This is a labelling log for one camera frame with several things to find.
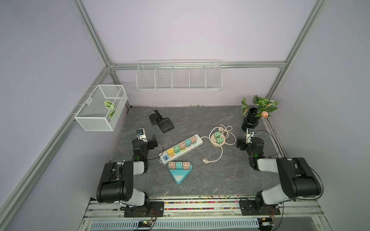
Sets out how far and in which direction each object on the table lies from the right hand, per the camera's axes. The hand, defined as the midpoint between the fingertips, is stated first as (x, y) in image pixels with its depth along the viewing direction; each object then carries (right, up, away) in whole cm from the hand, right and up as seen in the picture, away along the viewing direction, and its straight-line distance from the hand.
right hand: (245, 136), depth 95 cm
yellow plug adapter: (-49, -9, -6) cm, 50 cm away
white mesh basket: (-88, +18, -13) cm, 90 cm away
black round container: (-64, +12, +13) cm, 67 cm away
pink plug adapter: (-39, -15, -14) cm, 44 cm away
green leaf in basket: (-82, +19, -16) cm, 85 cm away
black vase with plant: (+5, +18, -12) cm, 22 cm away
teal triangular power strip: (-43, -19, -12) cm, 48 cm away
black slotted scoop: (-55, +8, +11) cm, 57 cm away
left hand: (-64, 0, -3) cm, 64 cm away
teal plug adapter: (-43, -16, -13) cm, 48 cm away
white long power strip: (-53, -14, -6) cm, 55 cm away
